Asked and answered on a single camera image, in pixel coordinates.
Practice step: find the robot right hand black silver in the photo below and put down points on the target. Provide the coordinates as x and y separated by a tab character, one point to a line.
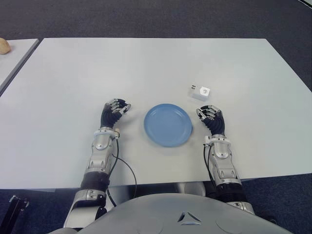
215	122

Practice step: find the robot left hand black silver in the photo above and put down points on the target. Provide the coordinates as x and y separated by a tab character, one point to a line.
111	117

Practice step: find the white cube charger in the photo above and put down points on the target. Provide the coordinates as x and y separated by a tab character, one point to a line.
201	93

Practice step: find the robot left arm silver black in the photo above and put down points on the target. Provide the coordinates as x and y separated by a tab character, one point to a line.
100	146

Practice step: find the robot right arm silver black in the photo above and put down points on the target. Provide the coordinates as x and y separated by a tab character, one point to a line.
220	148

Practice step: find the blue round plate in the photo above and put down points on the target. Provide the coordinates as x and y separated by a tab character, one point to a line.
168	125

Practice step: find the grey cylindrical table leg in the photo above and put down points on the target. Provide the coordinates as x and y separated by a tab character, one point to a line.
191	188

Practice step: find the grey robot torso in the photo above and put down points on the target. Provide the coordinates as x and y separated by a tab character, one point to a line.
170	214

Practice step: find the beige round bread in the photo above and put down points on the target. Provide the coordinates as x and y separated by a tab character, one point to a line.
4	46

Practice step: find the black metal stand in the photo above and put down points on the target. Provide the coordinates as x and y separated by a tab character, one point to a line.
14	209

